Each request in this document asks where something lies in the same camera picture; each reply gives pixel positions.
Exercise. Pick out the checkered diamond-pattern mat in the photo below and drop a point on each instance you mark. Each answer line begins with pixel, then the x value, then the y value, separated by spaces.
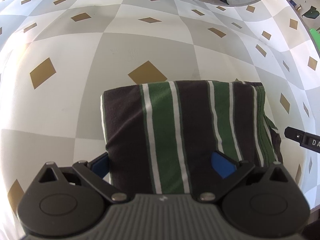
pixel 100 47

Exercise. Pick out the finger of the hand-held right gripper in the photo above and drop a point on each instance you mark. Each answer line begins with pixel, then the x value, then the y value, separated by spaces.
pixel 293 135

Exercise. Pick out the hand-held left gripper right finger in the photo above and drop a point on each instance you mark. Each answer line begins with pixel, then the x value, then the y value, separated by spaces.
pixel 222 166

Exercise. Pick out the dark green leaf-shaped object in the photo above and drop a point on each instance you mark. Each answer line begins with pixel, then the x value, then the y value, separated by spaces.
pixel 312 12

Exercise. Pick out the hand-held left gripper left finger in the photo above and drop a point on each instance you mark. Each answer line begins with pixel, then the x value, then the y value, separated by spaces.
pixel 100 166

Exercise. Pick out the blue lidded jar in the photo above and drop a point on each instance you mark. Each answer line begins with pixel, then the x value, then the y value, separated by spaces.
pixel 293 4

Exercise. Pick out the green board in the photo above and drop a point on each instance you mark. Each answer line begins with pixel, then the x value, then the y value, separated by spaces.
pixel 316 36

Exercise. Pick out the green brown striped t-shirt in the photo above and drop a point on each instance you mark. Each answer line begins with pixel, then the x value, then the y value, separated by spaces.
pixel 175 130

